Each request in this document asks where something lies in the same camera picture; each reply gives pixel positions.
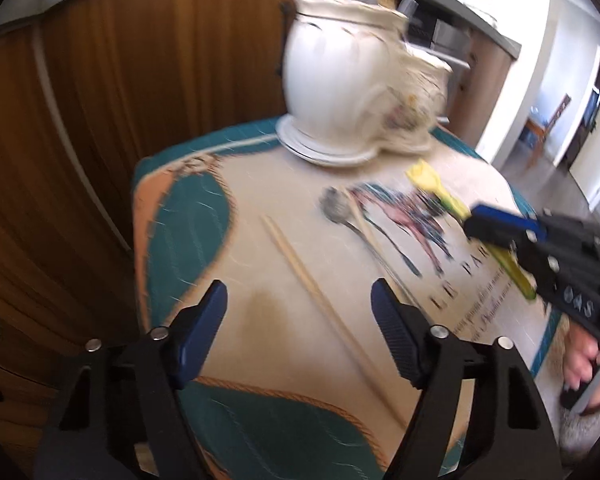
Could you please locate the dark slipper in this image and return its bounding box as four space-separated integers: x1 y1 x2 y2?
559 360 600 417

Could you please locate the stainless steel built-in oven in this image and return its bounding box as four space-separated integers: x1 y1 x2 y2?
399 0 474 69

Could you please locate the person's foot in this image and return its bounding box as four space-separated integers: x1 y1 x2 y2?
562 329 600 413

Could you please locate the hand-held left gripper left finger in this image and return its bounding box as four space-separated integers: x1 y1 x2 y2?
32 279 229 480

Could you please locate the wooden chair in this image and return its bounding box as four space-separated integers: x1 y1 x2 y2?
520 93 574 169

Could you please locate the white ceramic saucer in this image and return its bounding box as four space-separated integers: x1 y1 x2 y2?
275 115 434 168

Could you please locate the silver spoon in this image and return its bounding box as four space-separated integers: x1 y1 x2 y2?
318 186 425 281

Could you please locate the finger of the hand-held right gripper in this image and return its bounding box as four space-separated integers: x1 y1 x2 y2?
470 203 549 243
462 219 526 255

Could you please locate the white door frame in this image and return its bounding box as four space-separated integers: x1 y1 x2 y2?
569 45 600 202

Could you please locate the yellow plastic utensil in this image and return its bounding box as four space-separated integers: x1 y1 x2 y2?
405 158 539 302

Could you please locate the wide wooden kitchen cabinet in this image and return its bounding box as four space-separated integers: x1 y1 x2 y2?
0 0 312 461

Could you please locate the white floral ceramic utensil holder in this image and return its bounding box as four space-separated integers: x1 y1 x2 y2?
279 0 454 159

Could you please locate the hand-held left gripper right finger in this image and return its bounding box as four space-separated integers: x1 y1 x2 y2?
370 278 564 480

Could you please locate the patterned table cloth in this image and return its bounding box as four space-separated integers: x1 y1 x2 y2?
131 117 564 480

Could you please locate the narrow wooden kitchen cabinet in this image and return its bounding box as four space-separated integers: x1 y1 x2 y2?
466 35 520 162

